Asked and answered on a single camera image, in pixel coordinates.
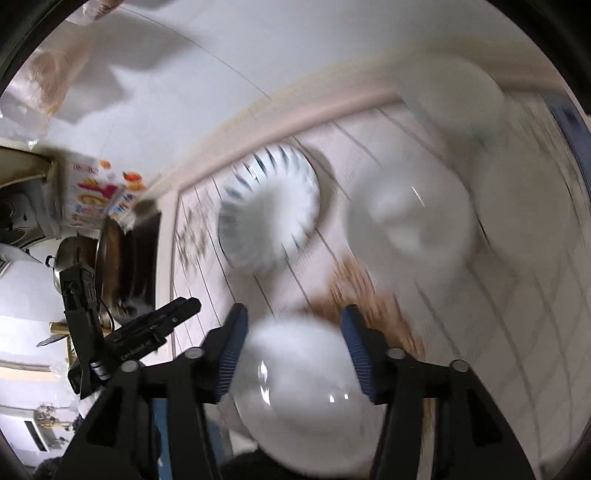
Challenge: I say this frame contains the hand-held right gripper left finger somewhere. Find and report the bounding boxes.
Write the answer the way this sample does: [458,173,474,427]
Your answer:
[69,302,250,480]

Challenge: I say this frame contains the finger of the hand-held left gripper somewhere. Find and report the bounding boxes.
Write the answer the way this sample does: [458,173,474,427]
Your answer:
[113,298,202,343]

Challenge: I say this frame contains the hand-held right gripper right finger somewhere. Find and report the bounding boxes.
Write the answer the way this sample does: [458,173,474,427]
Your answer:
[341,305,536,480]

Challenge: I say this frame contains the blue striped white plate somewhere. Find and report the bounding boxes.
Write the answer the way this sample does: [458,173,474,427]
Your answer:
[217,143,321,273]

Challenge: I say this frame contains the steel steamer pot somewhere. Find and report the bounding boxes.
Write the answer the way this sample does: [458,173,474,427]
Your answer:
[46,235,100,296]

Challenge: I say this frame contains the dark frying pan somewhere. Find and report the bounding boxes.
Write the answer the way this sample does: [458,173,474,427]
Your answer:
[95,215,139,319]

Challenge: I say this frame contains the person's dark fleece clothing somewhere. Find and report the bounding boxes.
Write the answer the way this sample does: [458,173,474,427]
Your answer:
[222,450,296,480]

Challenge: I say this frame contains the clear plastic bag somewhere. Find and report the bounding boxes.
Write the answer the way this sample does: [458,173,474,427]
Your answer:
[0,46,93,144]

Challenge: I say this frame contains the colourful wall sticker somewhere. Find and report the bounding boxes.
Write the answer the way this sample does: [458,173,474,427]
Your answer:
[62,157,148,229]

